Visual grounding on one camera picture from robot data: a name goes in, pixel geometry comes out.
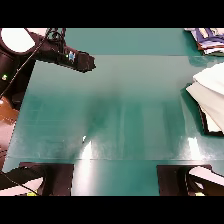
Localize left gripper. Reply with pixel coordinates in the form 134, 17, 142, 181
75, 50, 97, 74

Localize heap of clothes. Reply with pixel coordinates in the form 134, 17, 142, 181
183, 27, 224, 57

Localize white garment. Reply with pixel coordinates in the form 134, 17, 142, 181
185, 62, 224, 134

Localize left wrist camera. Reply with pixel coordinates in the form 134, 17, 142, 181
45, 27, 67, 46

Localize black cable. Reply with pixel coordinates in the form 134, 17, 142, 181
0, 31, 48, 99

